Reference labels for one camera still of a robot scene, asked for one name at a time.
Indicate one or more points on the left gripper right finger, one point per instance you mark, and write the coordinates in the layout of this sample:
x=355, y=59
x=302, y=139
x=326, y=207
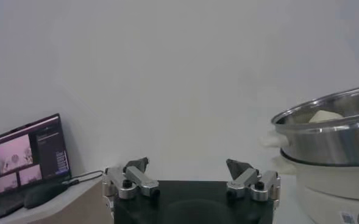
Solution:
x=246, y=179

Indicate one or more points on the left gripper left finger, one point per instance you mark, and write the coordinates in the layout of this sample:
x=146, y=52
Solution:
x=136, y=178

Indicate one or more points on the white steamed baozi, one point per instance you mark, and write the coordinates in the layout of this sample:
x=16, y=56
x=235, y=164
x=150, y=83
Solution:
x=325, y=117

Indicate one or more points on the stainless steel steamer basket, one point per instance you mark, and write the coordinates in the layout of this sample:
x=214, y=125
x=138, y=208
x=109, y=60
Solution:
x=334, y=146

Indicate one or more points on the white side table with mouse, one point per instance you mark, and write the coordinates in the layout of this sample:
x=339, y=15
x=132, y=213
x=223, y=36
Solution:
x=75, y=210

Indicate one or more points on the cream electric cooker pot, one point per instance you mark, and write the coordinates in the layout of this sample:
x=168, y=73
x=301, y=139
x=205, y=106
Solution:
x=334, y=188

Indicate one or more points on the black laptop with dark screen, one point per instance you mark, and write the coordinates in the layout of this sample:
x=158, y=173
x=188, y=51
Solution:
x=30, y=152

